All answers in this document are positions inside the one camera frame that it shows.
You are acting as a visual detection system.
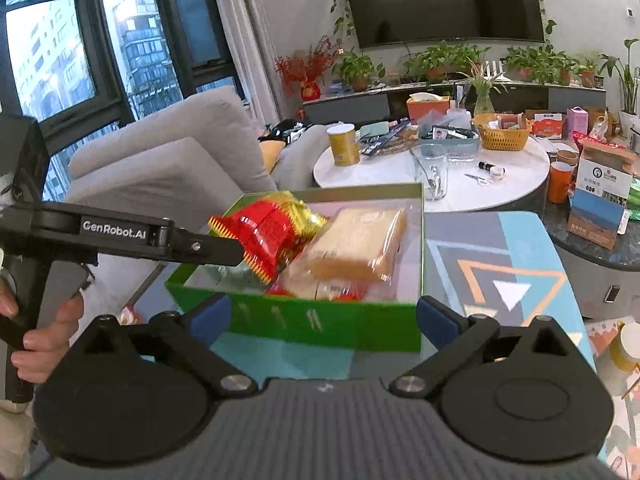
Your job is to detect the black framed window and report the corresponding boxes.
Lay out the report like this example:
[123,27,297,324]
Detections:
[0,0,242,201]

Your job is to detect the patterned floor rug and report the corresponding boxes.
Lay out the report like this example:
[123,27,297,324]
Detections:
[584,316,640,480]

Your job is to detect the red flower arrangement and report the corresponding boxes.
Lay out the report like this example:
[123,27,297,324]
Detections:
[274,35,342,102]

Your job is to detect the red and white carton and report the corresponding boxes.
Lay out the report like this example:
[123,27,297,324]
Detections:
[531,112,567,139]

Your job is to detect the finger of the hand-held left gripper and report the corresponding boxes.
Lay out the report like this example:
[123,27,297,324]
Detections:
[167,227,246,267]

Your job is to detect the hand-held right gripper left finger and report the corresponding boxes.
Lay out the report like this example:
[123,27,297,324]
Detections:
[82,294,258,396]

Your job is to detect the white curtain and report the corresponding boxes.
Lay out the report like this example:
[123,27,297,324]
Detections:
[215,0,282,126]

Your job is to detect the clear glass cup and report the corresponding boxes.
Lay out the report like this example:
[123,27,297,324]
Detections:
[410,144,449,202]

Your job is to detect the spider plant in glass vase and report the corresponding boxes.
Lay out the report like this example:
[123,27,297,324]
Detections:
[462,60,507,117]

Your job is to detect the row of potted plants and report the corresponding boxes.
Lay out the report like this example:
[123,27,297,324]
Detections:
[332,42,610,93]

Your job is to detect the green cardboard box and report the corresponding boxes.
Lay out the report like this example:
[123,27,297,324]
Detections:
[165,183,426,353]

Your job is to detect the dark round side table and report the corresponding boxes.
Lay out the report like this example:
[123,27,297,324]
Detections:
[542,175,640,320]

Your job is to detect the bread packet clear wrapper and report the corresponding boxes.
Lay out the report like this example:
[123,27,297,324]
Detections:
[304,206,408,283]

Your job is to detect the person's left hand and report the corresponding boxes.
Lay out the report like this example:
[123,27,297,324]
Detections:
[0,280,86,371]

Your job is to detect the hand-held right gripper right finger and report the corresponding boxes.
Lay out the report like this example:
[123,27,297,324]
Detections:
[390,296,571,396]

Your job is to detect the small tan pastry packet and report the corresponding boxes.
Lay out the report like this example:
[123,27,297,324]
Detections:
[280,267,353,301]

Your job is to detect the yellow snack packet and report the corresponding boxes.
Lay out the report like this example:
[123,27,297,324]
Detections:
[260,191,329,241]

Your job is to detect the black television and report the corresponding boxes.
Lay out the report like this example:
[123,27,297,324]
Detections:
[345,0,546,50]

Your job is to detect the yellow woven basket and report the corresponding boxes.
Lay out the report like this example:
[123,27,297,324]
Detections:
[472,112,532,152]

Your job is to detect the red snack bags pile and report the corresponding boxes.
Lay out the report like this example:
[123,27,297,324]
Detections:
[572,110,623,153]

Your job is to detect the blue plastic basket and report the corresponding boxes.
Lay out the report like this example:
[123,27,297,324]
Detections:
[419,110,482,156]

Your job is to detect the dark clothes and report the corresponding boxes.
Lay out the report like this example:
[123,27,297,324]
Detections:
[257,120,314,144]

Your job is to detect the pink box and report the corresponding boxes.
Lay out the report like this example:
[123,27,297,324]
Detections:
[566,106,590,137]

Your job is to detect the mint green box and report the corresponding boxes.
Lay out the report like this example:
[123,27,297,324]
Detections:
[360,121,395,142]

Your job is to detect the orange tissue box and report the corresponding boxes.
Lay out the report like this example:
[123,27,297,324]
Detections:
[406,92,451,123]

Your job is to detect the dark snack strip packets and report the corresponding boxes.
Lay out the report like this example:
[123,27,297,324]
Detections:
[360,119,420,157]

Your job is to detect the tall leafy plant white pot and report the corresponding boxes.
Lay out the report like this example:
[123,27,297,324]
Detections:
[599,37,640,137]

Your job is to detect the white round table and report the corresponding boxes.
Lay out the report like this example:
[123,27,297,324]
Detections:
[312,130,551,212]

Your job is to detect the yellow canister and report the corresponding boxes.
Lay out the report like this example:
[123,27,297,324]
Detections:
[327,124,362,167]

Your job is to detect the grey media cabinet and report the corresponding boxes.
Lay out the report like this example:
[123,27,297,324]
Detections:
[302,81,608,126]

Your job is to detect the orange cup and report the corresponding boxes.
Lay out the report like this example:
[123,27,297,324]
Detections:
[547,161,576,205]

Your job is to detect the beige sofa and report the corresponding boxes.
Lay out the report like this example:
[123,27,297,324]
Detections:
[65,85,333,311]

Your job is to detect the yellow cushion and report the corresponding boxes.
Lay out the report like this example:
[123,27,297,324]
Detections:
[260,139,287,174]

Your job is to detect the red snack bag checked edge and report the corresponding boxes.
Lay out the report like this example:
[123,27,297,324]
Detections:
[207,199,302,283]

